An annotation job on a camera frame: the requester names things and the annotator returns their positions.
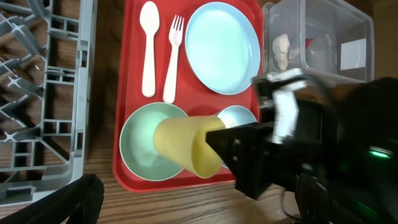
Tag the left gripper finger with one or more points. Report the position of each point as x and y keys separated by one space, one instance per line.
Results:
x=78 y=202

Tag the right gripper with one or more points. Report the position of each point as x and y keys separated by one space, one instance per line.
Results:
x=256 y=162

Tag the light blue bowl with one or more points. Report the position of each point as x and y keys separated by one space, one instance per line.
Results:
x=236 y=115

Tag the yellow plastic cup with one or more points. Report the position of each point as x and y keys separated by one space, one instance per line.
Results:
x=183 y=141

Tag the green bowl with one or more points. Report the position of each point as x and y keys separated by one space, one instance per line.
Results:
x=136 y=142

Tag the large light blue plate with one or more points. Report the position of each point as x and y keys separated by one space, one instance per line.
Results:
x=222 y=48

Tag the white napkin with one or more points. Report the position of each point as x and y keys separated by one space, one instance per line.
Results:
x=280 y=48

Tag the red snack wrapper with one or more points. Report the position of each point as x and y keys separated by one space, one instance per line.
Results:
x=294 y=49

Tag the cream plastic fork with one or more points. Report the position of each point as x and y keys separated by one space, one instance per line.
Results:
x=175 y=38

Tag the cream plastic spoon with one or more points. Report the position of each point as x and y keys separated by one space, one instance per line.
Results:
x=150 y=21

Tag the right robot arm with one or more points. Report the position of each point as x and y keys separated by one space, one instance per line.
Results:
x=348 y=175

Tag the grey dishwasher rack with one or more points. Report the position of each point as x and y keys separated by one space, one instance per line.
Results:
x=47 y=63

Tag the red plastic tray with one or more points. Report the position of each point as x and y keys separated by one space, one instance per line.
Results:
x=192 y=96

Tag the clear plastic bin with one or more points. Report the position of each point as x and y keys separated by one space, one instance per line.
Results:
x=343 y=51

